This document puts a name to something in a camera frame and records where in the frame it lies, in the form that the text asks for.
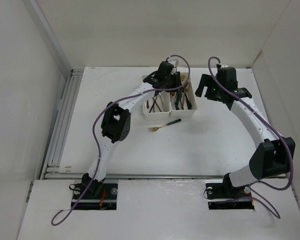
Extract left white plastic bin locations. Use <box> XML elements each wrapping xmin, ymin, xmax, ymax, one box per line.
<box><xmin>142</xmin><ymin>91</ymin><xmax>171</xmax><ymax>121</ymax></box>

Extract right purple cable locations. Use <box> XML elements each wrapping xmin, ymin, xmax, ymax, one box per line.
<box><xmin>207</xmin><ymin>56</ymin><xmax>295</xmax><ymax>220</ymax></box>

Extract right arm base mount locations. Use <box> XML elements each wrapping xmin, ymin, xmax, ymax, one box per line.
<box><xmin>204</xmin><ymin>173</ymin><xmax>255</xmax><ymax>210</ymax></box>

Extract purple cable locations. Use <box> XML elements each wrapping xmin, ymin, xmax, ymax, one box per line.
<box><xmin>207</xmin><ymin>56</ymin><xmax>295</xmax><ymax>220</ymax></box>
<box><xmin>51</xmin><ymin>54</ymin><xmax>192</xmax><ymax>226</ymax></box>

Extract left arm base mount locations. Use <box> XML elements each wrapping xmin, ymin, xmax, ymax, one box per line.
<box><xmin>69</xmin><ymin>179</ymin><xmax>119</xmax><ymax>211</ymax></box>

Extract copper long fork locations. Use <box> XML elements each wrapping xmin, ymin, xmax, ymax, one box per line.
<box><xmin>153</xmin><ymin>96</ymin><xmax>162</xmax><ymax>112</ymax></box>

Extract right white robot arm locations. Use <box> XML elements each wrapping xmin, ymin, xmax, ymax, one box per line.
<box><xmin>195</xmin><ymin>66</ymin><xmax>296</xmax><ymax>197</ymax></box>

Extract white plastic bin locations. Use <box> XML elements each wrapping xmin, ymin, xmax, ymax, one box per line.
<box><xmin>142</xmin><ymin>91</ymin><xmax>171</xmax><ymax>121</ymax></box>
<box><xmin>169</xmin><ymin>78</ymin><xmax>198</xmax><ymax>119</ymax></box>

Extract gold fork black handle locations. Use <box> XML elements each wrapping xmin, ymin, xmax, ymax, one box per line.
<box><xmin>148</xmin><ymin>118</ymin><xmax>182</xmax><ymax>132</ymax></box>

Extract silver fork black handle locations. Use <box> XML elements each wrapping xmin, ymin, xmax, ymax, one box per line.
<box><xmin>149</xmin><ymin>94</ymin><xmax>158</xmax><ymax>113</ymax></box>

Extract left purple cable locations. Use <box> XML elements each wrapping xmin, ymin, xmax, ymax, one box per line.
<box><xmin>51</xmin><ymin>54</ymin><xmax>192</xmax><ymax>226</ymax></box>

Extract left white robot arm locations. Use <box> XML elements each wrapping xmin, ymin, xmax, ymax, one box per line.
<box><xmin>81</xmin><ymin>59</ymin><xmax>181</xmax><ymax>199</ymax></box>

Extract right white plastic bin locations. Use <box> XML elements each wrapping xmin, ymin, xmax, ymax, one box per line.
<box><xmin>169</xmin><ymin>78</ymin><xmax>198</xmax><ymax>119</ymax></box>

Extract brown copper spoon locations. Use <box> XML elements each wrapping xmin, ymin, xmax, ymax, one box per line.
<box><xmin>175</xmin><ymin>95</ymin><xmax>187</xmax><ymax>110</ymax></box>

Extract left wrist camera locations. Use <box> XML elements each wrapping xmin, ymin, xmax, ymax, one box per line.
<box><xmin>166</xmin><ymin>58</ymin><xmax>179</xmax><ymax>75</ymax></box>

